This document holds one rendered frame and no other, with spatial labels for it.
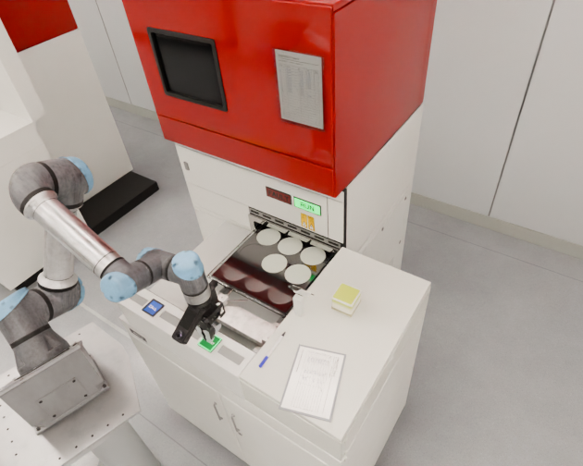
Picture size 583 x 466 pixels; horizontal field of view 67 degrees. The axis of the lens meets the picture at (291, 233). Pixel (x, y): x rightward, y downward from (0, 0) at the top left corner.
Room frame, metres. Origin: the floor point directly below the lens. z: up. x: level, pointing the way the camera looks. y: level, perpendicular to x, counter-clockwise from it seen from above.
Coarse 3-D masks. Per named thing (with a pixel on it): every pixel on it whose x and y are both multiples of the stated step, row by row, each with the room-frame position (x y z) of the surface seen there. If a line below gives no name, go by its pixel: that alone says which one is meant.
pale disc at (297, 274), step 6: (294, 264) 1.16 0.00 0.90; (300, 264) 1.15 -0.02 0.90; (288, 270) 1.13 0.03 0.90; (294, 270) 1.13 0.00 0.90; (300, 270) 1.13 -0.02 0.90; (306, 270) 1.12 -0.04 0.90; (288, 276) 1.10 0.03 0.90; (294, 276) 1.10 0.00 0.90; (300, 276) 1.09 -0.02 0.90; (306, 276) 1.09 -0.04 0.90; (294, 282) 1.07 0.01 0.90; (300, 282) 1.07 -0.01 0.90
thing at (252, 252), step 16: (256, 240) 1.31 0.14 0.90; (240, 256) 1.23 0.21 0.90; (256, 256) 1.22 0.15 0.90; (288, 256) 1.20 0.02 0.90; (224, 272) 1.16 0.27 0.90; (240, 272) 1.15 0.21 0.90; (256, 272) 1.14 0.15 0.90; (240, 288) 1.07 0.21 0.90; (256, 288) 1.06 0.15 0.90; (272, 288) 1.05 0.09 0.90; (288, 288) 1.04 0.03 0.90; (304, 288) 1.03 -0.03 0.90; (272, 304) 0.98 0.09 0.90; (288, 304) 0.97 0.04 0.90
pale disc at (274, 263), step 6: (264, 258) 1.21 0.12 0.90; (270, 258) 1.20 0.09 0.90; (276, 258) 1.20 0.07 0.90; (282, 258) 1.20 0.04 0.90; (264, 264) 1.17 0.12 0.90; (270, 264) 1.17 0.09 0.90; (276, 264) 1.17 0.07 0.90; (282, 264) 1.16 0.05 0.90; (270, 270) 1.14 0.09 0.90; (276, 270) 1.14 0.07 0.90
